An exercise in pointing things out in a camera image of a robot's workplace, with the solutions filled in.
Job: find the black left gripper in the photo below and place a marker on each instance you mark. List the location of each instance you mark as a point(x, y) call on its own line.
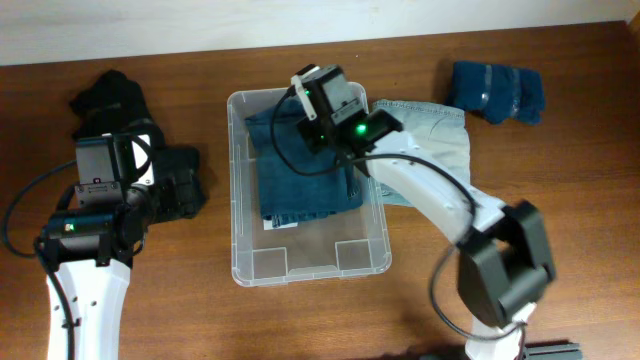
point(177, 204)

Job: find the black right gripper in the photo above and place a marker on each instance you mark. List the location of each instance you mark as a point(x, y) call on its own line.
point(319, 141)

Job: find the dark blue jeans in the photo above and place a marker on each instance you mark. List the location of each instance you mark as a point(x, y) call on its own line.
point(290, 185)

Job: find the light blue jeans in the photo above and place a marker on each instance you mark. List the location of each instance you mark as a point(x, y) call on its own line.
point(437, 128)

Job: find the teal taped cloth bundle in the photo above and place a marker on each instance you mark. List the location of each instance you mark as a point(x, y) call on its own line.
point(497, 92)

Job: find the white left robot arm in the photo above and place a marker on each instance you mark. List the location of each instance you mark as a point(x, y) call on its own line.
point(88, 245)

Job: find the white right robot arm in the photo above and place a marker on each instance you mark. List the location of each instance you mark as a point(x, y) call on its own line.
point(504, 257)

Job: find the white label in bin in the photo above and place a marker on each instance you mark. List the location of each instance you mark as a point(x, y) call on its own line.
point(277, 225)

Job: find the black folded garment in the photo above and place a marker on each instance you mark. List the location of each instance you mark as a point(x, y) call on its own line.
point(115, 104)

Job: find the clear plastic storage bin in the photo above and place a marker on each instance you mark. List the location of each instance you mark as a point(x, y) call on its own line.
point(351, 244)

